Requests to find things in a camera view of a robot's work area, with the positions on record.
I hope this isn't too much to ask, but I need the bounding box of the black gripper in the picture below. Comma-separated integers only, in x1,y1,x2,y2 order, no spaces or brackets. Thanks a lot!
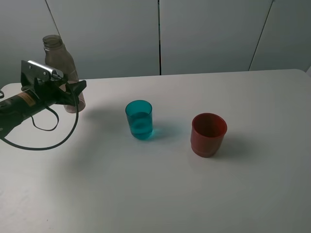
21,79,86,106

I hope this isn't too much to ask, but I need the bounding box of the clear brown plastic bottle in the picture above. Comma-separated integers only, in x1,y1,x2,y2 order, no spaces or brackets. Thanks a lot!
42,34,86,114

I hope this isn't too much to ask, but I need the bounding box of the teal translucent plastic cup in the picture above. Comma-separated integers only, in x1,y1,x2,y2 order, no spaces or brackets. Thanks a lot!
125,100,153,140

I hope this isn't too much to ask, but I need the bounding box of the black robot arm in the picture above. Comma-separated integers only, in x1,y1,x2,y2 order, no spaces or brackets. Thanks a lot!
0,78,86,139

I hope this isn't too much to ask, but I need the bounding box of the red plastic cup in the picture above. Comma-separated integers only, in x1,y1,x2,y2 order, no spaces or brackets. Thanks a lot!
190,113,227,158

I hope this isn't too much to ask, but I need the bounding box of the black camera cable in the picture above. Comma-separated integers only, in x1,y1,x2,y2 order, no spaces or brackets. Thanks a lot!
0,77,80,150

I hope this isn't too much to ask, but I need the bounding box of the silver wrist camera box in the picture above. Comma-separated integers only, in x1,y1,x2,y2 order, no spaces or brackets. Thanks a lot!
20,60,64,87

